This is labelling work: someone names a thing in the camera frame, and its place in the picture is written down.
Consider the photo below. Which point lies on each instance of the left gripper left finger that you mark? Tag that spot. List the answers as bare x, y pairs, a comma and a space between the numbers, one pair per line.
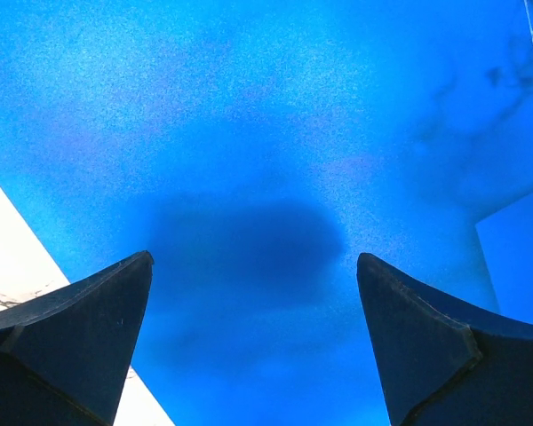
64, 356

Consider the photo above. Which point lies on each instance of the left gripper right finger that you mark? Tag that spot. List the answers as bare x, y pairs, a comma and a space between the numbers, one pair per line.
441, 360

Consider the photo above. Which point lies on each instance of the blue plastic folder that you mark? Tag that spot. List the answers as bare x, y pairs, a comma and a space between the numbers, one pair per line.
256, 149

